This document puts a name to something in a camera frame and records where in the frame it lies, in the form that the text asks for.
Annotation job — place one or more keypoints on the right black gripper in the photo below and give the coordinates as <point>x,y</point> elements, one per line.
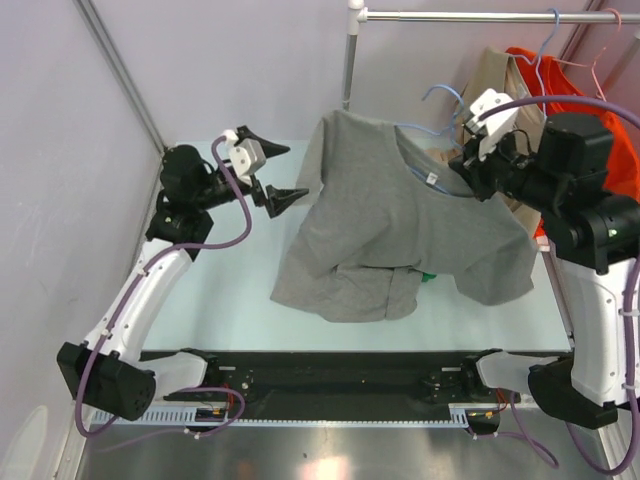
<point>474,169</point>

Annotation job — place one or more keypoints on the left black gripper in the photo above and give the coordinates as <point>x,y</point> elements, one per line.
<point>277,199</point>

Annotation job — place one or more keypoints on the light blue hanger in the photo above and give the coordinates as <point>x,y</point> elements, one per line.
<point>445,135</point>

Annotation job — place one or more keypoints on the grey t shirt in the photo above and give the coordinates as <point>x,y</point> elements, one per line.
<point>382,214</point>

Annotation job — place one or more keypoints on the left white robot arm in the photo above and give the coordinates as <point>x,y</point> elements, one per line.
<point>201,205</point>

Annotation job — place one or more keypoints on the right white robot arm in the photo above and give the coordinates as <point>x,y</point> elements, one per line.
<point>595,234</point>

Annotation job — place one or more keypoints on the orange t shirt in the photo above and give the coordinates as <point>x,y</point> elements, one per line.
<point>623,162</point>

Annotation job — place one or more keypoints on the blue hanger with beige shirt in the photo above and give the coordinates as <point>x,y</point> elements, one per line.
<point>542,55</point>

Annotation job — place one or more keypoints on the metal clothes rack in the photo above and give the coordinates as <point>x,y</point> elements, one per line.
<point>358,14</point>

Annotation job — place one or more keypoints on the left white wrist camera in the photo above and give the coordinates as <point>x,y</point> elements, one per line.
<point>245,153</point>

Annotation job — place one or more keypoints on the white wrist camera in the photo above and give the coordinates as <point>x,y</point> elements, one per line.
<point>490,122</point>
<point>245,153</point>

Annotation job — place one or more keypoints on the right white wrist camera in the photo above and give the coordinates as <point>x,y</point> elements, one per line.
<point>490,122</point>

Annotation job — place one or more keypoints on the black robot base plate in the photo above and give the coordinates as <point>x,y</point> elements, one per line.
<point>345,385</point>

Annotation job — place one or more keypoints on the aluminium corner post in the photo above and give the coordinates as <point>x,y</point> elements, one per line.
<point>114,60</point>

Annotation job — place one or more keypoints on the white slotted cable duct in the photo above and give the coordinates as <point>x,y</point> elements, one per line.
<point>198,415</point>

